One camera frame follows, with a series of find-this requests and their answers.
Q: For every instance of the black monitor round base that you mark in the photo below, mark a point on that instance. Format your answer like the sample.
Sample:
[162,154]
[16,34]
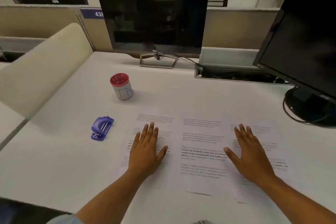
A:
[304,45]

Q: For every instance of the blue partition label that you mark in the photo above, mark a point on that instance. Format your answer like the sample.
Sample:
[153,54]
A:
[92,13]

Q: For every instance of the person's left middle finger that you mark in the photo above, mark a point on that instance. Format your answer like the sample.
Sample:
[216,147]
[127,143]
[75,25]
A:
[149,132]

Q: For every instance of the person's right forearm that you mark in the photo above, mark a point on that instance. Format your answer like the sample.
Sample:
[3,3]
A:
[296,200]

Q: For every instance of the person's left forearm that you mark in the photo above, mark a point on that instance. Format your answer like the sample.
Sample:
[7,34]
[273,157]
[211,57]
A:
[105,200]

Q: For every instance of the person's left hand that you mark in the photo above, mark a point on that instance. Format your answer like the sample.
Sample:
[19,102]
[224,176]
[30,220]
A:
[143,157]

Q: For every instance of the beige curved desk divider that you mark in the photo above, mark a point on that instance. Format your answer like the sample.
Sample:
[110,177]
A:
[39,71]

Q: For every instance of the beige desk partition wall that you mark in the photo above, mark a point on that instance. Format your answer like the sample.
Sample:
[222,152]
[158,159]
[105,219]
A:
[231,28]

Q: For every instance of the red-lidded white round container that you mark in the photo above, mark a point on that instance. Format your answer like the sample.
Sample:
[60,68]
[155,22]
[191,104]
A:
[121,86]

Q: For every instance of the black flat monitor silver stand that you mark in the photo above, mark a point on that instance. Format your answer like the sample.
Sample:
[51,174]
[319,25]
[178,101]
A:
[153,16]

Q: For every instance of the blue plastic hole punch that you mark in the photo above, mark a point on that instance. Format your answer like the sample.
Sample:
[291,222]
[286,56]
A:
[102,128]

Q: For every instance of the person's light blue sleeve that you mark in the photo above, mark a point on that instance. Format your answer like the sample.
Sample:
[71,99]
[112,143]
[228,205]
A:
[61,219]

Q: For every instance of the person's left thumb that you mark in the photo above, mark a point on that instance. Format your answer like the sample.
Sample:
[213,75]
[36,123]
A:
[162,152]

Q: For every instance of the person's dark trousers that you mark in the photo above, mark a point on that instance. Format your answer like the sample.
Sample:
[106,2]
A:
[26,212]

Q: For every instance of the person's right thumb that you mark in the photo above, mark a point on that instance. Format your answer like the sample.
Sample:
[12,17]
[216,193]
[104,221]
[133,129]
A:
[231,153]

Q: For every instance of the person's right middle finger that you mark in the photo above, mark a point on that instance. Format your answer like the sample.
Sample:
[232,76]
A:
[243,132]

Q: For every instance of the person's left little finger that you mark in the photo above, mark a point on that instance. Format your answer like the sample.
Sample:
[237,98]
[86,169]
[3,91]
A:
[136,138]

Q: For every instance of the person's right little finger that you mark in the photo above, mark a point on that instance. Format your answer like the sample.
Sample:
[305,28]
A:
[255,139]

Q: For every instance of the person's right hand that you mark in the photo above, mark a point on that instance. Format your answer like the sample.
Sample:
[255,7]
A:
[252,160]

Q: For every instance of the printed white paper sheet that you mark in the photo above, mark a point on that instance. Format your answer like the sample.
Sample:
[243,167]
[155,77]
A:
[203,137]
[270,142]
[157,124]

